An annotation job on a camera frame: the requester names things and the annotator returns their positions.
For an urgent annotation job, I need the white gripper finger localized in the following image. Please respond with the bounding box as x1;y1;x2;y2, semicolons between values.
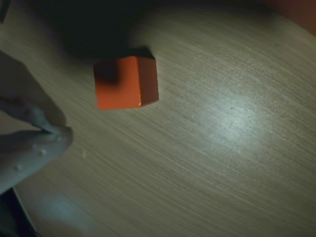
0;126;74;196
0;49;67;134

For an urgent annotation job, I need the orange cube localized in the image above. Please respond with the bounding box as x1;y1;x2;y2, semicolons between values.
93;55;159;111

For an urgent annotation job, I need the orange plastic box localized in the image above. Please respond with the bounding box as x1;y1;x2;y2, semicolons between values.
259;0;316;38

